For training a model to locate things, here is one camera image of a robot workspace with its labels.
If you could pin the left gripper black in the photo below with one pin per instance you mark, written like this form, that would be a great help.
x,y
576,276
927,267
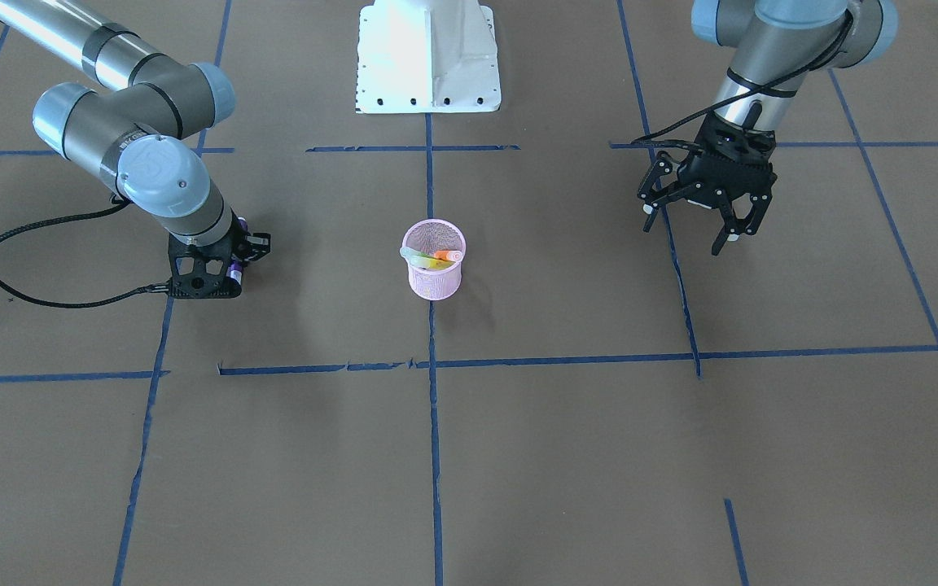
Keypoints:
x,y
665,181

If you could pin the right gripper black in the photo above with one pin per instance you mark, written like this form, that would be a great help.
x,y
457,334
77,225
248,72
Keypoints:
x,y
255,245

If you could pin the purple highlighter pen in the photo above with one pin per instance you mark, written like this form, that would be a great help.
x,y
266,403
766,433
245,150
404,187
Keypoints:
x,y
236,269

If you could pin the green highlighter pen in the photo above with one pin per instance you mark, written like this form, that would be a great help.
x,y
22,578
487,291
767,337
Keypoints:
x,y
408,253

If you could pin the yellow highlighter pen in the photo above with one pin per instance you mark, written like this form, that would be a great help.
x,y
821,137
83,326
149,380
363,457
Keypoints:
x,y
430,263

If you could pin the orange highlighter pen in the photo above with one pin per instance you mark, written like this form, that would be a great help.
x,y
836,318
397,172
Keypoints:
x,y
451,256

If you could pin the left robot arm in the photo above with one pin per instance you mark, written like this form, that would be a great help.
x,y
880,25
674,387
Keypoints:
x,y
776,45

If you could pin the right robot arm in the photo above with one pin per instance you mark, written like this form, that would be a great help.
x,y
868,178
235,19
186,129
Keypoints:
x,y
133,135

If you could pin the pink mesh pen holder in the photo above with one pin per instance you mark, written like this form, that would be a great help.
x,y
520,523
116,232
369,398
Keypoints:
x,y
433,250

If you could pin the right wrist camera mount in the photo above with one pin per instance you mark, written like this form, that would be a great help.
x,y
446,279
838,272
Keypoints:
x,y
201,281

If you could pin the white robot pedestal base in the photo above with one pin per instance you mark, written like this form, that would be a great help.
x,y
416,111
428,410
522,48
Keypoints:
x,y
427,56

